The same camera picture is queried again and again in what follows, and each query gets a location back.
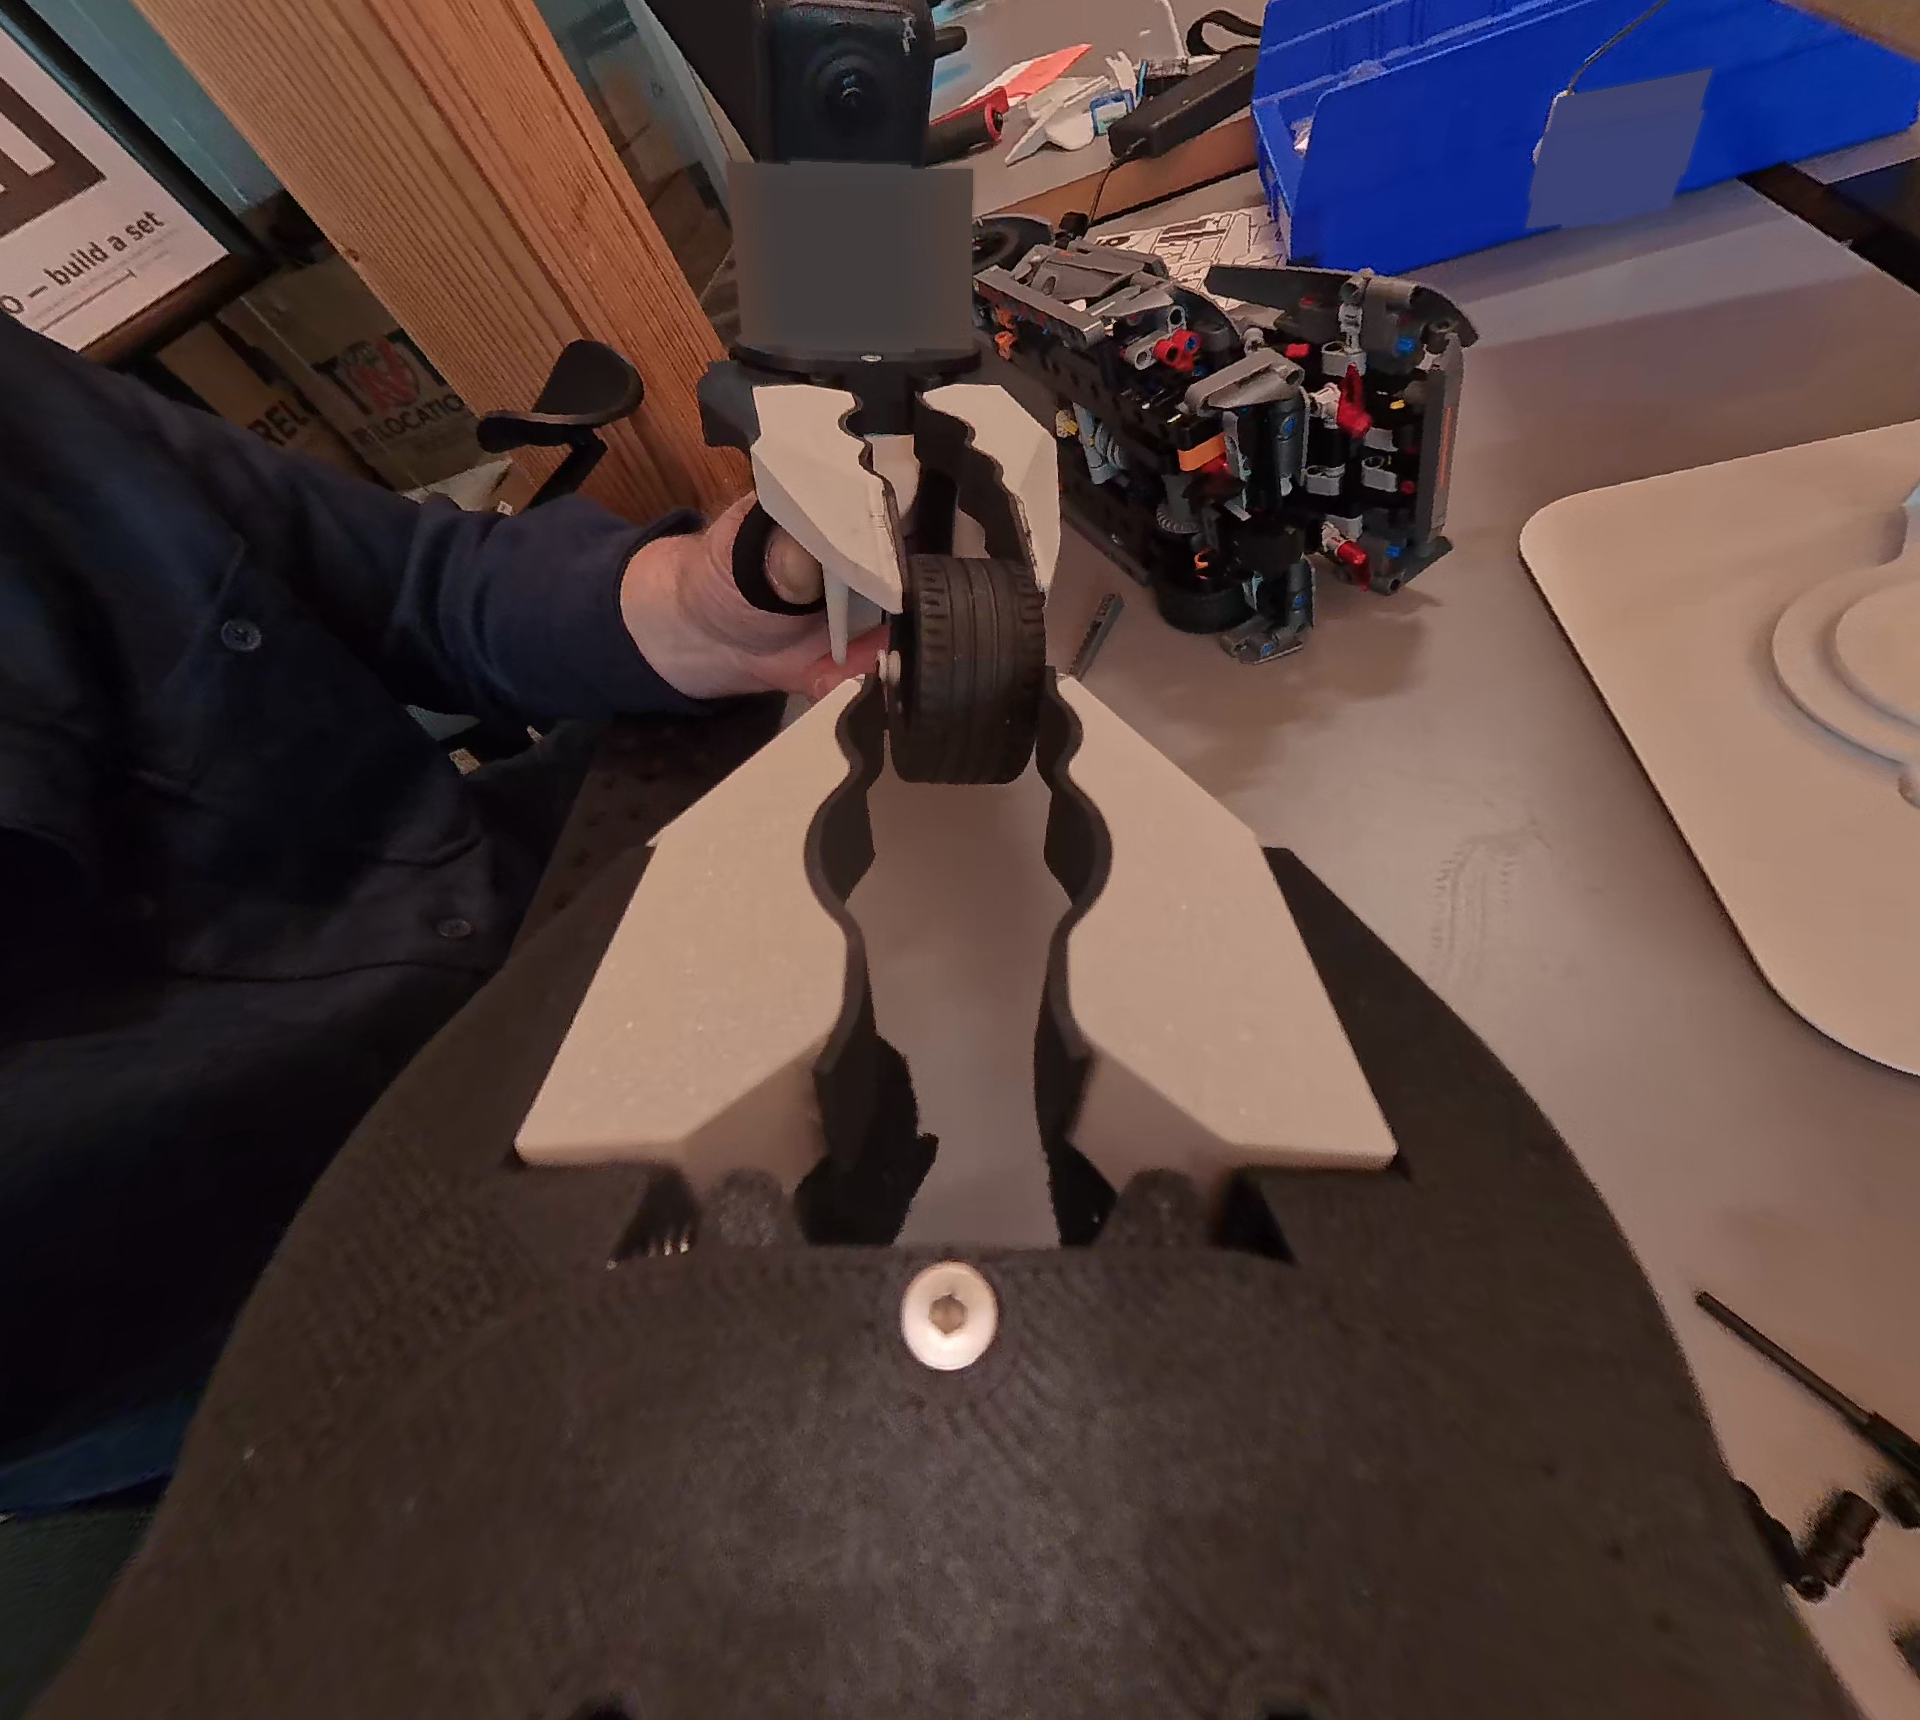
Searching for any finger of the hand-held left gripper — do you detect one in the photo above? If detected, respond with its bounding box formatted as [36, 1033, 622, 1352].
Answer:
[748, 382, 921, 619]
[918, 382, 1066, 611]

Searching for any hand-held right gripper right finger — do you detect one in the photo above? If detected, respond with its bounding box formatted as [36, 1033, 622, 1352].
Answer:
[1035, 674, 1404, 1179]

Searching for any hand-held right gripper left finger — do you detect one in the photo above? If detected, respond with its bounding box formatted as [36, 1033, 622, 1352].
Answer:
[512, 674, 921, 1172]

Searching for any black lego wheel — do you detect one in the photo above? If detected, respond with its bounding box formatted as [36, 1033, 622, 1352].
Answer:
[883, 554, 1045, 784]

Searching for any person's left forearm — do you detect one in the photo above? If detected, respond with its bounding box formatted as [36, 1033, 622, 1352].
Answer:
[283, 467, 706, 724]

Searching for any partly built lego car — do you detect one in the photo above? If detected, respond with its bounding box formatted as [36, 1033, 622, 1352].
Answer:
[971, 217, 1482, 668]

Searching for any black lego connector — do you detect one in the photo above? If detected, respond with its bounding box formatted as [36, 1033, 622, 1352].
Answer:
[1734, 1483, 1882, 1606]

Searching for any person's left hand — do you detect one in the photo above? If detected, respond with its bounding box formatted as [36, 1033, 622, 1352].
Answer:
[618, 498, 900, 703]

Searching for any white folded paper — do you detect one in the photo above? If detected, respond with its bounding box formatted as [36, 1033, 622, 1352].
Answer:
[1001, 38, 1148, 171]

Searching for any black perforated office chair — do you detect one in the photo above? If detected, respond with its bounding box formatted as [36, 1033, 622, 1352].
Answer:
[449, 337, 797, 882]

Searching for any white sticker sheet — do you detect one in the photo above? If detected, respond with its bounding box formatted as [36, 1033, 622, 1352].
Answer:
[1108, 202, 1294, 272]

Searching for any black power adapter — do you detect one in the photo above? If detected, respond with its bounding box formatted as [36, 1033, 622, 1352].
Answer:
[1108, 45, 1263, 161]

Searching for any brown cardboard box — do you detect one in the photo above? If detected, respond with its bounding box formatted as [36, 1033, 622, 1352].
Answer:
[155, 256, 497, 509]

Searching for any blue plastic bin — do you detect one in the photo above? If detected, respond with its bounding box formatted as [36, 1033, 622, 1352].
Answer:
[1252, 0, 1920, 273]

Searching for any white book stand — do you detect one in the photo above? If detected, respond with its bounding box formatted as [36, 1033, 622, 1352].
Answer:
[1518, 0, 1920, 1079]

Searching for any framed tag sign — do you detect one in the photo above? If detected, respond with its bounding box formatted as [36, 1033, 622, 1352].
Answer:
[0, 26, 233, 357]

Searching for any wooden support post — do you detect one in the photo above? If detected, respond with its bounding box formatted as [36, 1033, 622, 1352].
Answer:
[0, 0, 749, 523]

